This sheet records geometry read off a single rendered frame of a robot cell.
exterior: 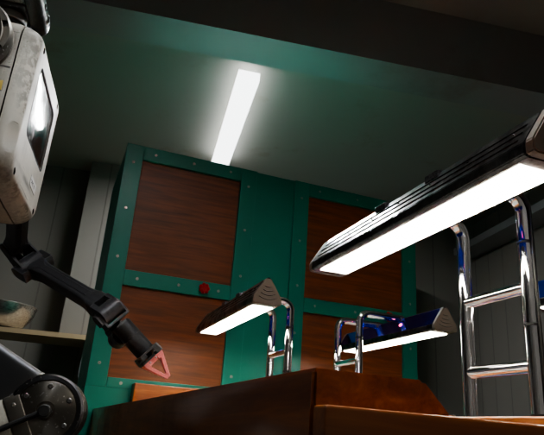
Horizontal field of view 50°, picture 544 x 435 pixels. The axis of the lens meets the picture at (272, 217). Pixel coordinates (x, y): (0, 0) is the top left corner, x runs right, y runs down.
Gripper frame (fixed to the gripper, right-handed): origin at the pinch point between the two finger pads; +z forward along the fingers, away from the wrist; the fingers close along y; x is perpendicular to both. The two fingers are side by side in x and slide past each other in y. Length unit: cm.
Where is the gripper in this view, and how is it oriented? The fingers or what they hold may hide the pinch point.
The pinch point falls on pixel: (166, 375)
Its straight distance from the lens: 175.4
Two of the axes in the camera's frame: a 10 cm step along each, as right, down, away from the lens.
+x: -6.5, 6.0, -4.6
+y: -3.5, 3.1, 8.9
